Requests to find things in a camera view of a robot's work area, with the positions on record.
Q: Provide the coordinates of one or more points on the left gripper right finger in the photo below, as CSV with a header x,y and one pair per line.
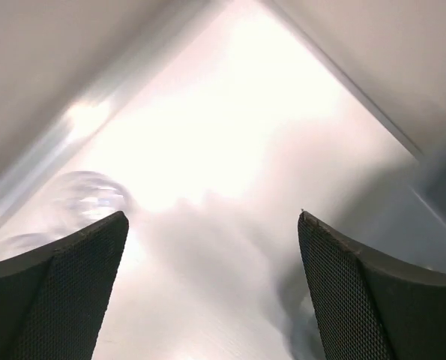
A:
x,y
369,305

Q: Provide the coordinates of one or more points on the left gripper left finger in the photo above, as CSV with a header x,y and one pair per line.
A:
x,y
53,299

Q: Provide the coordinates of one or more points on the clear plastic cup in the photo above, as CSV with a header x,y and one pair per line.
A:
x,y
80,198

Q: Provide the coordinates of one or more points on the grey plastic bin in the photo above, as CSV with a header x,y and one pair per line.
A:
x,y
424,212

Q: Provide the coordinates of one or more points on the aluminium table rail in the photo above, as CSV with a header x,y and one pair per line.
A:
x,y
74,126

